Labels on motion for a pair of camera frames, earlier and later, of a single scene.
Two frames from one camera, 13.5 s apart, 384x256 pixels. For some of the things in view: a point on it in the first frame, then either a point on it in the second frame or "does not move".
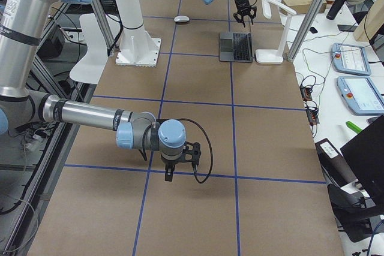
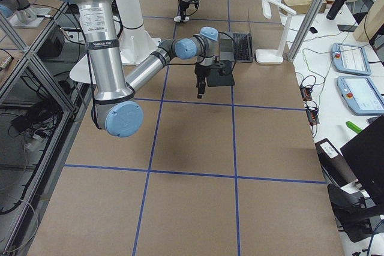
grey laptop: (236, 47) does not move
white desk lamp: (271, 56) does not move
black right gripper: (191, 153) -> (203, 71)
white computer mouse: (181, 19) does not move
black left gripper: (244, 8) -> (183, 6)
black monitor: (365, 154) does not move
